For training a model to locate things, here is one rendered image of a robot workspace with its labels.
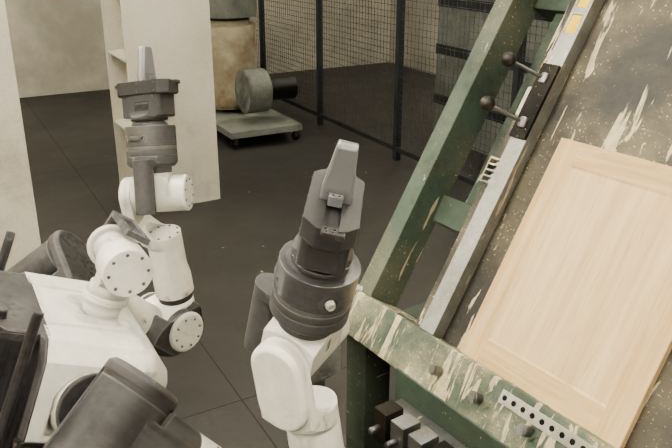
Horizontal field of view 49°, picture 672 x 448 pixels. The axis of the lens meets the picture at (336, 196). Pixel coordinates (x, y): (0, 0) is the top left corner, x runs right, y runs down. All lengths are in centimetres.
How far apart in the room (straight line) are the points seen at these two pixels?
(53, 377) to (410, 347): 110
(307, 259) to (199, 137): 452
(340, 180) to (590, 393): 103
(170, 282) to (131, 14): 369
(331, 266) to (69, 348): 38
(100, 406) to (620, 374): 107
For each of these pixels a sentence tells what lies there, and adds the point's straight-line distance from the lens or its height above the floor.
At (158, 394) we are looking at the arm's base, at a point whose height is 135.
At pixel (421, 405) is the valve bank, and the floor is 76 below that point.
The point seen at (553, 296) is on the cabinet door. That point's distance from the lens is 171.
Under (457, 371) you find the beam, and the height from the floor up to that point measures 87.
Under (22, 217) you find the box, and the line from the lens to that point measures 351.
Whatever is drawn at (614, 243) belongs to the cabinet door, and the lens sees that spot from 168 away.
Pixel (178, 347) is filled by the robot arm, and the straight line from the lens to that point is 141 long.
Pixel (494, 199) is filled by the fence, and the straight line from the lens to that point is 185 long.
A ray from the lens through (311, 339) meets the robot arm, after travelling 80.
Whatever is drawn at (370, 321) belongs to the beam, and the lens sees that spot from 197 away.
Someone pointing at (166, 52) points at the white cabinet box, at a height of 108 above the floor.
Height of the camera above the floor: 183
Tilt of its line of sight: 20 degrees down
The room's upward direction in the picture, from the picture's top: straight up
